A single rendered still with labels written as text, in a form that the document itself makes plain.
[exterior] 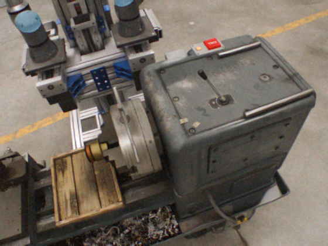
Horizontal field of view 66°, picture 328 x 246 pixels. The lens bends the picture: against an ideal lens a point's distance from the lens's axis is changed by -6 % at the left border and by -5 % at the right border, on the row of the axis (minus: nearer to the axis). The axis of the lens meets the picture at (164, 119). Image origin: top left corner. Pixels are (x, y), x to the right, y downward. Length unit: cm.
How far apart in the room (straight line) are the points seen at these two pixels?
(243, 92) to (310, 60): 238
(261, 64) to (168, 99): 41
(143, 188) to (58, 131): 167
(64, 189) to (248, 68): 97
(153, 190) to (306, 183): 143
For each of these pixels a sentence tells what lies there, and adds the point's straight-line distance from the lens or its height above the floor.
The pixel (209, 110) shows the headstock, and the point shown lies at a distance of 94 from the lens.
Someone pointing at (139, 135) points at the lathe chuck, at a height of 121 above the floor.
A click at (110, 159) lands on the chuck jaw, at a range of 105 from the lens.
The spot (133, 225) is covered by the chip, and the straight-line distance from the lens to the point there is 151.
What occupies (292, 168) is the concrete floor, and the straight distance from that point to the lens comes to 237.
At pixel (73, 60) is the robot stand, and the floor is 107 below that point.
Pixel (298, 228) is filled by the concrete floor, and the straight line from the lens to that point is 219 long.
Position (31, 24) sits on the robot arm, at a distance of 144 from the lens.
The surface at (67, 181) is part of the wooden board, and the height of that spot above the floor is 89.
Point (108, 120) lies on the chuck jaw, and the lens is 107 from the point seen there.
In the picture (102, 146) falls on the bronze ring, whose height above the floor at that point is 111.
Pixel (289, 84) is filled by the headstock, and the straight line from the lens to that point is 109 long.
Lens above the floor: 198
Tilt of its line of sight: 52 degrees down
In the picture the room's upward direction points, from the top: 9 degrees counter-clockwise
